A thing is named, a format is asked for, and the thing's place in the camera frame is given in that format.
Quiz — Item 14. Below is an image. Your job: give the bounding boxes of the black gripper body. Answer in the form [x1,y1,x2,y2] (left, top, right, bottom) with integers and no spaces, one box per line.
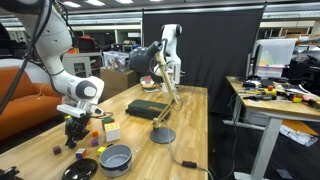
[64,114,92,134]

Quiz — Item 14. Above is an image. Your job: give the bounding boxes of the grey pot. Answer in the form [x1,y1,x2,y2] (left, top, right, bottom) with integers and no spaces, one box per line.
[98,143,133,178]

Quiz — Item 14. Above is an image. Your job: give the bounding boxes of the small multicolour Rubik's cube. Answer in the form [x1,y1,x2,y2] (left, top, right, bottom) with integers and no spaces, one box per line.
[75,147,87,160]

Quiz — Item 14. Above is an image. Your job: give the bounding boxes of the dark green-faced puzzle cube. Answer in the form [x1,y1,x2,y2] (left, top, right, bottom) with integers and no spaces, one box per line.
[101,116,115,128]

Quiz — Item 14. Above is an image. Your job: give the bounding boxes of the large white Rubik's cube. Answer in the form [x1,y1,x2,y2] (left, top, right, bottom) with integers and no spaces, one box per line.
[103,121,121,143]

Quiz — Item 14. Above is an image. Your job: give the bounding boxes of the cardboard box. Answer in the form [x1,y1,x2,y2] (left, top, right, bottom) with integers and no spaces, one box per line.
[99,67,139,101]

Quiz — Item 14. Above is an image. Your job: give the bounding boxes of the orange sofa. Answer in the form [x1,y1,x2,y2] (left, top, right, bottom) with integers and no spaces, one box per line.
[0,66,69,141]

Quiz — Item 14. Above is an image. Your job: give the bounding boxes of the black book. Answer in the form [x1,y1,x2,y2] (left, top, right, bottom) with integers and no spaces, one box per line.
[125,99,171,121]

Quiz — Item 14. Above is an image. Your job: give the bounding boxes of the clear plastic bin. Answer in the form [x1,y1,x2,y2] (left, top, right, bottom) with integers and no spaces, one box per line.
[102,50,132,73]

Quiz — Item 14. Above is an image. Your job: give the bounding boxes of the stacked dishes with red item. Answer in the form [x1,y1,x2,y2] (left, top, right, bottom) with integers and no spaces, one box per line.
[139,75,161,94]

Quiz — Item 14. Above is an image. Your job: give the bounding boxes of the black curtain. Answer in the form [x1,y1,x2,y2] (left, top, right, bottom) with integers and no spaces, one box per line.
[141,3,268,116]

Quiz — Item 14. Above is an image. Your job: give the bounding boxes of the white box under desk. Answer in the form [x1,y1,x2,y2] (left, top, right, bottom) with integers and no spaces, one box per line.
[244,108,272,127]

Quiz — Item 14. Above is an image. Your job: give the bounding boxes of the black hand tool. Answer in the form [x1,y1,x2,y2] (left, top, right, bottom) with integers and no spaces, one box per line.
[242,94,278,102]

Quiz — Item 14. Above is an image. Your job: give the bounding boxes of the wooden desk white legs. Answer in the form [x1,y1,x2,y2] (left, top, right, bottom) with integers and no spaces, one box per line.
[222,75,320,180]

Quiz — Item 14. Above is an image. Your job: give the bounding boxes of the black monitor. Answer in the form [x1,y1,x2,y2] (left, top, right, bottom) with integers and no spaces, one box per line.
[245,43,264,81]

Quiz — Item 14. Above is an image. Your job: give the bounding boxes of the red and yellow toy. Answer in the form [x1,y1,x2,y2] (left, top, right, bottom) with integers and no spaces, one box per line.
[264,85,278,97]

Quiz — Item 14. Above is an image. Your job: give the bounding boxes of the black floor plate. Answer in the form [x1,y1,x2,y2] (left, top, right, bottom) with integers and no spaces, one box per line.
[275,168,295,180]

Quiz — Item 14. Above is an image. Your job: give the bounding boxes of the translucent white storage box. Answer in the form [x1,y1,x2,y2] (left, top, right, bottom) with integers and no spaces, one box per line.
[255,38,298,79]

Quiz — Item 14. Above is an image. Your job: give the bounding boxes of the orange board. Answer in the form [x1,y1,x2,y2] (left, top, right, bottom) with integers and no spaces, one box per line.
[281,118,319,137]

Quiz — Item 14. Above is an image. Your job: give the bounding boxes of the white crumpled bag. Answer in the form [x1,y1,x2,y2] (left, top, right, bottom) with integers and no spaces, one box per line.
[279,124,319,148]

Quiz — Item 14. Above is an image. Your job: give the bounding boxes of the colourful small cube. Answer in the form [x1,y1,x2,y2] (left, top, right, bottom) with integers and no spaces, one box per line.
[292,94,304,104]

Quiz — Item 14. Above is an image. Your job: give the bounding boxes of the black equipment pile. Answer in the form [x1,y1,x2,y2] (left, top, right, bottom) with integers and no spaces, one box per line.
[286,54,320,96]

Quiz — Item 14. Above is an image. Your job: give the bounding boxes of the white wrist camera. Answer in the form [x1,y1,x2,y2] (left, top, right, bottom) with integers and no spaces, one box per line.
[55,103,85,119]

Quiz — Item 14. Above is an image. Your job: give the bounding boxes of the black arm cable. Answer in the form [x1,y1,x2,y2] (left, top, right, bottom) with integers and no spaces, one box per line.
[0,0,54,116]

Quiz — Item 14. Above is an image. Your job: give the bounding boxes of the lamp cable with switch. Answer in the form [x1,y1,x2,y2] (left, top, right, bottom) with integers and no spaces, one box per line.
[162,118,214,180]

